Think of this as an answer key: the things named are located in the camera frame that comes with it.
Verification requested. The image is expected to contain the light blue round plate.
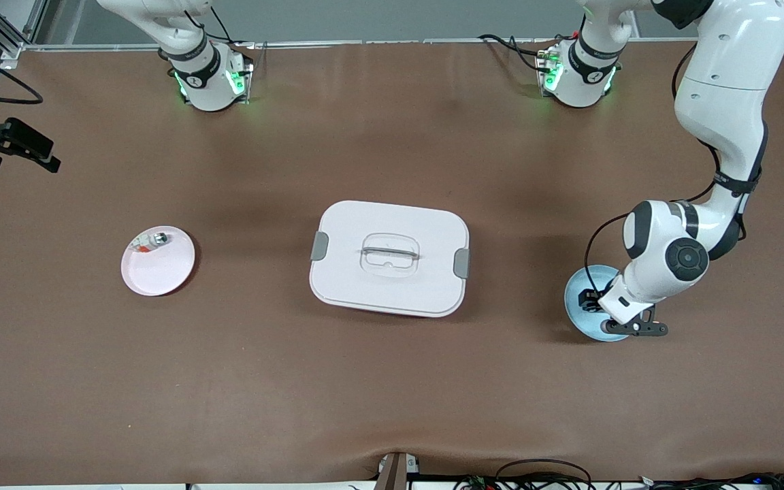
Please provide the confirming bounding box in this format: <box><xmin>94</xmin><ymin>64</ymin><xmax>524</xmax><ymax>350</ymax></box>
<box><xmin>563</xmin><ymin>265</ymin><xmax>640</xmax><ymax>342</ymax></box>

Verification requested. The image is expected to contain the pink round plate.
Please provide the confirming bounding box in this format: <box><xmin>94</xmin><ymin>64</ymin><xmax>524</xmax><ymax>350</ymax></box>
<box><xmin>120</xmin><ymin>225</ymin><xmax>196</xmax><ymax>297</ymax></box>

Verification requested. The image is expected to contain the white lidded storage box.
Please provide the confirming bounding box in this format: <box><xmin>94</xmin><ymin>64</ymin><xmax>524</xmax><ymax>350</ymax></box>
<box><xmin>308</xmin><ymin>200</ymin><xmax>471</xmax><ymax>319</ymax></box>

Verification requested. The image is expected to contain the brown table mat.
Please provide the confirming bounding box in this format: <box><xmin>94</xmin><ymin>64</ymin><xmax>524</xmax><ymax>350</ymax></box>
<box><xmin>0</xmin><ymin>39</ymin><xmax>784</xmax><ymax>486</ymax></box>

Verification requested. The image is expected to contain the aluminium frame post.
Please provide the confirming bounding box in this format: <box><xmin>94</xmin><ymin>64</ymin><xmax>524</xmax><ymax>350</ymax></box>
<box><xmin>0</xmin><ymin>0</ymin><xmax>50</xmax><ymax>70</ymax></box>

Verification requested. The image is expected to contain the clear switch with silver head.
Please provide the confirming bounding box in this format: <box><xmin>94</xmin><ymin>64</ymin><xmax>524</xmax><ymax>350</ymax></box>
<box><xmin>129</xmin><ymin>232</ymin><xmax>170</xmax><ymax>255</ymax></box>

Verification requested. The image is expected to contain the black looped cable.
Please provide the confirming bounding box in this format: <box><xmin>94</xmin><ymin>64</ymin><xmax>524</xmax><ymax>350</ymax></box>
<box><xmin>494</xmin><ymin>459</ymin><xmax>594</xmax><ymax>490</ymax></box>

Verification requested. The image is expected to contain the black base cable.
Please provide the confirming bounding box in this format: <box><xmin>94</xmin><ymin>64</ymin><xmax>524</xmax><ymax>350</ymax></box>
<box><xmin>184</xmin><ymin>7</ymin><xmax>257</xmax><ymax>52</ymax></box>
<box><xmin>478</xmin><ymin>33</ymin><xmax>548</xmax><ymax>74</ymax></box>

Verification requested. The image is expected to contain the black cable bundle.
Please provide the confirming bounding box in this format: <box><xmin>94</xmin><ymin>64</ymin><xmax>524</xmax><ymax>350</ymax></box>
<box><xmin>637</xmin><ymin>472</ymin><xmax>784</xmax><ymax>490</ymax></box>

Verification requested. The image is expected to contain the brown camera mount bracket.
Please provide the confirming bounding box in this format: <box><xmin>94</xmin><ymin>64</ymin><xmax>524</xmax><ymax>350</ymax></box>
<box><xmin>374</xmin><ymin>451</ymin><xmax>421</xmax><ymax>490</ymax></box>

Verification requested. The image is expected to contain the aluminium table edge rail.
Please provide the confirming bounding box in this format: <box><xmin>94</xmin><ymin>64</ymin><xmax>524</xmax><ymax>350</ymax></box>
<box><xmin>21</xmin><ymin>37</ymin><xmax>699</xmax><ymax>52</ymax></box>

